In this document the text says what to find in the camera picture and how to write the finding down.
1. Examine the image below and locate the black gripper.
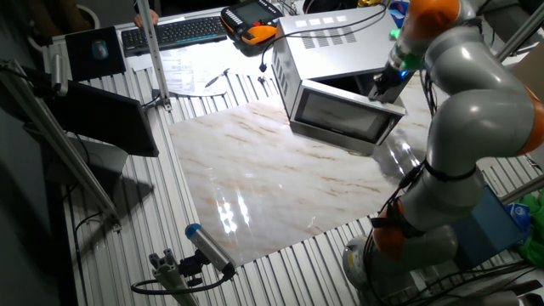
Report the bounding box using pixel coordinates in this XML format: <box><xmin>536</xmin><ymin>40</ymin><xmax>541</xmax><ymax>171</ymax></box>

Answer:
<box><xmin>369</xmin><ymin>62</ymin><xmax>405</xmax><ymax>101</ymax></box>

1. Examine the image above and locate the silver microwave oven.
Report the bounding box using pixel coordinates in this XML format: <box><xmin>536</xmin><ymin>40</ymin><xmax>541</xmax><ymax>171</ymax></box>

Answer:
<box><xmin>270</xmin><ymin>4</ymin><xmax>407</xmax><ymax>156</ymax></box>

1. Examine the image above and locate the dark sleeved person forearm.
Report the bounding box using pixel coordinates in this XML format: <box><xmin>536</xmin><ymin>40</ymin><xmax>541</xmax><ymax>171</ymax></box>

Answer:
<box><xmin>133</xmin><ymin>0</ymin><xmax>162</xmax><ymax>14</ymax></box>

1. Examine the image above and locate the bare person hand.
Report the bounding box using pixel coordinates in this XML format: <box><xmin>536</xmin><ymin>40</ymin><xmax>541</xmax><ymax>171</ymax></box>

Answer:
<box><xmin>133</xmin><ymin>8</ymin><xmax>160</xmax><ymax>29</ymax></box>

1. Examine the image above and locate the blue cloth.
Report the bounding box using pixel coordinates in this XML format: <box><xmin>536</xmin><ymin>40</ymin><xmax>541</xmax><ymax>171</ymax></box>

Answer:
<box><xmin>388</xmin><ymin>0</ymin><xmax>411</xmax><ymax>29</ymax></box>

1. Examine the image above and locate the black and orange teach pendant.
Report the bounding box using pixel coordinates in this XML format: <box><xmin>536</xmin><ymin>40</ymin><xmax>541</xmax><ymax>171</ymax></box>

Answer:
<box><xmin>219</xmin><ymin>0</ymin><xmax>285</xmax><ymax>47</ymax></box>

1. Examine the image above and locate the printed white paper sheet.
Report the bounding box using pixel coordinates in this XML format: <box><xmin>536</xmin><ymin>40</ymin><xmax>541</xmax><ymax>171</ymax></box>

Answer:
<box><xmin>186</xmin><ymin>38</ymin><xmax>274</xmax><ymax>86</ymax></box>
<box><xmin>162</xmin><ymin>54</ymin><xmax>230</xmax><ymax>98</ymax></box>

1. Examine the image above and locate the marble pattern table mat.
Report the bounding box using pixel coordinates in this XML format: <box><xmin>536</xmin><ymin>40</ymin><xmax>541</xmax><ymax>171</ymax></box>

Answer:
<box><xmin>167</xmin><ymin>74</ymin><xmax>439</xmax><ymax>268</ymax></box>

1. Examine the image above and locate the brown cardboard sheet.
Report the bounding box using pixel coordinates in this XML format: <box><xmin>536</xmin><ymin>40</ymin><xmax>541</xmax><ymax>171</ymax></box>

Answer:
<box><xmin>512</xmin><ymin>42</ymin><xmax>544</xmax><ymax>103</ymax></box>

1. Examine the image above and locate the black pen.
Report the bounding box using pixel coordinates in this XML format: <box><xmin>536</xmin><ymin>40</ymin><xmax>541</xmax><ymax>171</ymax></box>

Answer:
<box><xmin>204</xmin><ymin>67</ymin><xmax>231</xmax><ymax>89</ymax></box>

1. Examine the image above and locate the blue box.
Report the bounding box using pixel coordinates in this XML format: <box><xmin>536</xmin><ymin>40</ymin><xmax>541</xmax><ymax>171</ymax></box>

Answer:
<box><xmin>450</xmin><ymin>184</ymin><xmax>528</xmax><ymax>271</ymax></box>

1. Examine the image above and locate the blue and white packet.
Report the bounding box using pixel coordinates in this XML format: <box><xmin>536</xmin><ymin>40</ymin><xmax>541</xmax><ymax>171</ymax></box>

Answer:
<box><xmin>505</xmin><ymin>202</ymin><xmax>532</xmax><ymax>235</ymax></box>

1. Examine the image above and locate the black computer keyboard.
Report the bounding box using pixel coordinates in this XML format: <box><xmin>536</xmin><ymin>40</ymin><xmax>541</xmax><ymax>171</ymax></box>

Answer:
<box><xmin>121</xmin><ymin>15</ymin><xmax>230</xmax><ymax>58</ymax></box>

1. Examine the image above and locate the green cloth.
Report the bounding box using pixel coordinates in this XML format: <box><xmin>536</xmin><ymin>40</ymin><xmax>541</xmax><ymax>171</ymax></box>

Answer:
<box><xmin>516</xmin><ymin>193</ymin><xmax>544</xmax><ymax>267</ymax></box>

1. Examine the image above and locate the black flat monitor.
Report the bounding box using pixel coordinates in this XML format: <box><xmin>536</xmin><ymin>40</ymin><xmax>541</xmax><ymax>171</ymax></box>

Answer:
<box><xmin>42</xmin><ymin>79</ymin><xmax>161</xmax><ymax>158</ymax></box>

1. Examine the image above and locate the grey computer mouse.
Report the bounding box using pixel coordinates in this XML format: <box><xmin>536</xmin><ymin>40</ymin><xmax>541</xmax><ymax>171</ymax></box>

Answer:
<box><xmin>91</xmin><ymin>39</ymin><xmax>110</xmax><ymax>60</ymax></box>

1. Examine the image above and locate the short aluminium profile stand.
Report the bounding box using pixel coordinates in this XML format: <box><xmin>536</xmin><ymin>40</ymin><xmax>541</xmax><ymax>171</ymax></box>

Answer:
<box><xmin>148</xmin><ymin>248</ymin><xmax>201</xmax><ymax>306</ymax></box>

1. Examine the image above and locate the white round bin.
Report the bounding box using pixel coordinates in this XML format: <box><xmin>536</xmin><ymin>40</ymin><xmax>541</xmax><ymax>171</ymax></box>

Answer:
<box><xmin>25</xmin><ymin>3</ymin><xmax>101</xmax><ymax>53</ymax></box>

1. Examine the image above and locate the black mouse pad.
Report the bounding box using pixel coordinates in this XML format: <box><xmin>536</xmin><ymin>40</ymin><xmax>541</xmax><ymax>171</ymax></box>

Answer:
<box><xmin>64</xmin><ymin>25</ymin><xmax>128</xmax><ymax>82</ymax></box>

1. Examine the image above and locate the long aluminium diagonal strut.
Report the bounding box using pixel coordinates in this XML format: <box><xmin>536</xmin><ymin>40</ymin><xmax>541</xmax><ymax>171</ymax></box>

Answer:
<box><xmin>0</xmin><ymin>59</ymin><xmax>122</xmax><ymax>233</ymax></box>

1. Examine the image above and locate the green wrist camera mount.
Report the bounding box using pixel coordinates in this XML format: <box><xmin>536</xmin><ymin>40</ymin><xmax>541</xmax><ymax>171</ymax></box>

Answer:
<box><xmin>389</xmin><ymin>27</ymin><xmax>425</xmax><ymax>72</ymax></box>

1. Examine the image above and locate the black microwave power cable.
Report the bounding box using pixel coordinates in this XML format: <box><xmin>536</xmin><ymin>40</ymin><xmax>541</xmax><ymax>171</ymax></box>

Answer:
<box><xmin>258</xmin><ymin>3</ymin><xmax>388</xmax><ymax>73</ymax></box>

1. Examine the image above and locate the aluminium frame strut with foot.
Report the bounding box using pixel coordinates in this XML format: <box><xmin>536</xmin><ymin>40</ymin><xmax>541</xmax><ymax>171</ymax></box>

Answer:
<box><xmin>495</xmin><ymin>2</ymin><xmax>544</xmax><ymax>63</ymax></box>

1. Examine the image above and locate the aluminium frame post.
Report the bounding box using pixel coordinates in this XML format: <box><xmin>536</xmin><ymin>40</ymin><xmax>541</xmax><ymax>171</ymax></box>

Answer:
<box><xmin>136</xmin><ymin>0</ymin><xmax>173</xmax><ymax>111</ymax></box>

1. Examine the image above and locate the silver camera with blue cap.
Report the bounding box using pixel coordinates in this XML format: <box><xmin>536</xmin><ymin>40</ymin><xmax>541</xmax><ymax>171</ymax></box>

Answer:
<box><xmin>184</xmin><ymin>223</ymin><xmax>237</xmax><ymax>275</ymax></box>

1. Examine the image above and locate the black camera clamp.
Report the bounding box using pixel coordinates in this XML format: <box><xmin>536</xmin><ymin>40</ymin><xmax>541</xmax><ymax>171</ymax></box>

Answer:
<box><xmin>178</xmin><ymin>250</ymin><xmax>206</xmax><ymax>288</ymax></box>

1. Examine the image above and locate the black camera cable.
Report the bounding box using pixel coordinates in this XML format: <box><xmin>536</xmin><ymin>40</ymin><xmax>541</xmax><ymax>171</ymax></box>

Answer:
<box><xmin>130</xmin><ymin>271</ymin><xmax>235</xmax><ymax>296</ymax></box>

